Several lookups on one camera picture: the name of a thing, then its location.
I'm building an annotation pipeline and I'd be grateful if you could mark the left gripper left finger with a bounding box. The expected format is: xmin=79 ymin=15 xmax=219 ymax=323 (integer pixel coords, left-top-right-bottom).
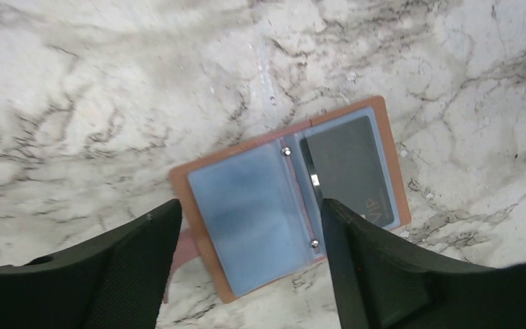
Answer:
xmin=0 ymin=199 xmax=182 ymax=328

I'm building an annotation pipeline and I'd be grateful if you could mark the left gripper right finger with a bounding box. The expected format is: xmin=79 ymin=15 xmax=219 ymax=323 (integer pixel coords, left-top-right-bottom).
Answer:
xmin=321 ymin=199 xmax=526 ymax=328

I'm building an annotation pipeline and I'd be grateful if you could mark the dark blue VIP card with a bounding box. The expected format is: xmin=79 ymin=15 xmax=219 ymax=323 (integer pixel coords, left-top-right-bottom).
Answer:
xmin=300 ymin=116 xmax=399 ymax=228

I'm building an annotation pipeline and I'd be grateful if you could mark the tan leather card holder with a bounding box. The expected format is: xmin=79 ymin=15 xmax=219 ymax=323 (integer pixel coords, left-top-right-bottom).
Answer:
xmin=169 ymin=96 xmax=412 ymax=304

